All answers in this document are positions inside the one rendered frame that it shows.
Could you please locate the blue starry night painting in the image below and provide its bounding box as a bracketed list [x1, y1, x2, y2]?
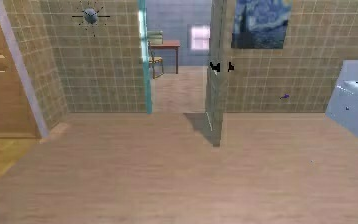
[231, 0, 294, 50]

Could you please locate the brown wooden table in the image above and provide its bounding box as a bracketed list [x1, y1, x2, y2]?
[149, 40, 181, 75]

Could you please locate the green box on table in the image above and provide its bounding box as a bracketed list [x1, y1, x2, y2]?
[147, 30, 164, 45]

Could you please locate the grey sunburst wall clock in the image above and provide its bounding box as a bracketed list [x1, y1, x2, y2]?
[71, 0, 111, 38]

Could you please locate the brown wooden door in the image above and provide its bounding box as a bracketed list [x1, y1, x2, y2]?
[0, 0, 43, 139]

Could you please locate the grey open room door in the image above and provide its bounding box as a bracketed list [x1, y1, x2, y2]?
[204, 0, 229, 148]

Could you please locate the pale grey cabinet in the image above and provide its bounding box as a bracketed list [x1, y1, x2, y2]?
[325, 59, 358, 147]

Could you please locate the wooden chair with tan seat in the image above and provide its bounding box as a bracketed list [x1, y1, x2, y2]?
[148, 40, 165, 80]

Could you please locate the pink lit window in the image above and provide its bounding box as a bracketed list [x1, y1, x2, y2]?
[190, 25, 211, 51]

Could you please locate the black door handle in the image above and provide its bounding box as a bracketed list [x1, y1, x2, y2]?
[209, 61, 235, 75]

